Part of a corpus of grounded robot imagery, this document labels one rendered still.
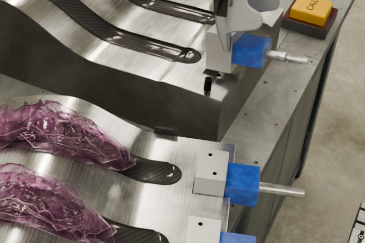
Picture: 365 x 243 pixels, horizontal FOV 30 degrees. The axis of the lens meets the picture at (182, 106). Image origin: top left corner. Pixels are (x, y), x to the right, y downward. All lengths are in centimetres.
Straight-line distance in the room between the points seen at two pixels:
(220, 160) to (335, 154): 139
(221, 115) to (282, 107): 15
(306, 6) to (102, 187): 57
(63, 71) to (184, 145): 23
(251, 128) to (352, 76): 156
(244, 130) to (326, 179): 113
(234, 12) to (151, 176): 23
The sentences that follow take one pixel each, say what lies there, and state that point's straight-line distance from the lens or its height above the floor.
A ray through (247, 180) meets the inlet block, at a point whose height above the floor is 87.
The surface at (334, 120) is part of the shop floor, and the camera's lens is 230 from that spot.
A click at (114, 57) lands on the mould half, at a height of 88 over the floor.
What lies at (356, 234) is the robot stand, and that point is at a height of 23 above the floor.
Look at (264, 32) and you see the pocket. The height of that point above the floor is 87.
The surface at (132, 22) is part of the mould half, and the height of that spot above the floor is 88.
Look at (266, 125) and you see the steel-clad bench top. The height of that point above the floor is 80.
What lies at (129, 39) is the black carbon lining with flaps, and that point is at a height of 88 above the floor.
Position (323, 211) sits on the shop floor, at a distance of 200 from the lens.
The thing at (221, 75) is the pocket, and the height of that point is 86.
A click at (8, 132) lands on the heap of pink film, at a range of 81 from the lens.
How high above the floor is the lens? 144
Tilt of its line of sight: 40 degrees down
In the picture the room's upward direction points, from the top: 5 degrees clockwise
